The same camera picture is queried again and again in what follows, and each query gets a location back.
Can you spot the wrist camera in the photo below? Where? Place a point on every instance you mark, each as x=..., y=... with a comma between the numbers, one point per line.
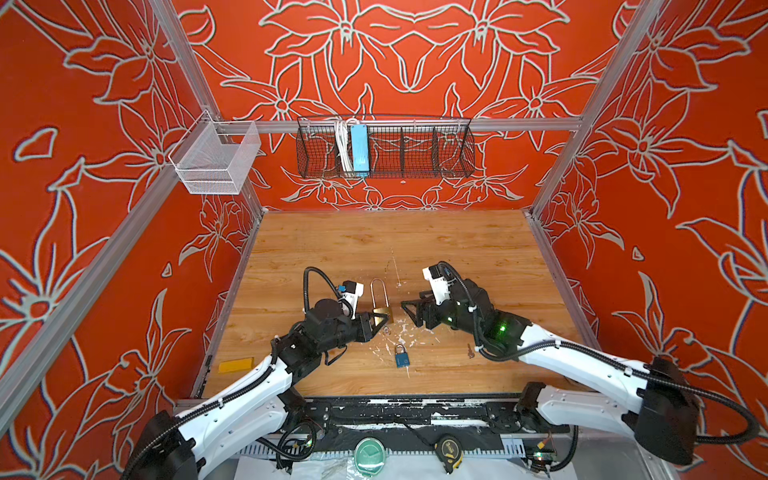
x=439, y=284
x=350, y=293

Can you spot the black wire basket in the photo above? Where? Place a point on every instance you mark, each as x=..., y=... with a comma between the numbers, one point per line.
x=400, y=147

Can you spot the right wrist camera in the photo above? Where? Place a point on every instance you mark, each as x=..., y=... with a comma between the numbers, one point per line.
x=439, y=284

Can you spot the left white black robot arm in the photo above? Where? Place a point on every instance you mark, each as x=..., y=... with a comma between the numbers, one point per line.
x=263, y=406

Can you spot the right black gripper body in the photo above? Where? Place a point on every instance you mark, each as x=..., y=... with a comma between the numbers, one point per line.
x=446, y=314

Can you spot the white mesh basket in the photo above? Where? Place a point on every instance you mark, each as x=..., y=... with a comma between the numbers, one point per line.
x=216, y=157

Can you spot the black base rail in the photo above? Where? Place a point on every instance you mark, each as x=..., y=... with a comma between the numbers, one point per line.
x=496, y=412

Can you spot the yellow flat block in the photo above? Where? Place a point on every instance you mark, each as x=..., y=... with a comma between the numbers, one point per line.
x=236, y=366

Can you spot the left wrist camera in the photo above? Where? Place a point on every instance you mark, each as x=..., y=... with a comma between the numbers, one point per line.
x=350, y=293

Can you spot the black yellow tape measure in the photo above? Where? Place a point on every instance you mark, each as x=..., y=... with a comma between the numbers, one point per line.
x=450, y=452

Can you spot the light blue box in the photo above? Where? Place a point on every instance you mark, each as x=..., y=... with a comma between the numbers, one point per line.
x=360, y=149

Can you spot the blue padlock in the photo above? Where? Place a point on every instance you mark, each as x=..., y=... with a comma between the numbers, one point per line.
x=401, y=356

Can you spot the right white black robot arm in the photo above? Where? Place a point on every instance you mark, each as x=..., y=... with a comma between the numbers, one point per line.
x=649, y=402

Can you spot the green tape roll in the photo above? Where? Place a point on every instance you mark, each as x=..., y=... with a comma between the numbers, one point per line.
x=369, y=457

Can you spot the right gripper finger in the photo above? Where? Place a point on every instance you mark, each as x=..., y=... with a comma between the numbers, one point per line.
x=415, y=317
x=414, y=304

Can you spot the brass padlock long shackle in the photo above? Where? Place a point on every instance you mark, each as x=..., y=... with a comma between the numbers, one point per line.
x=380, y=298

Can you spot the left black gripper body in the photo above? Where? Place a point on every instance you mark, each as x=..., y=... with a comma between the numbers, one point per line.
x=346, y=330

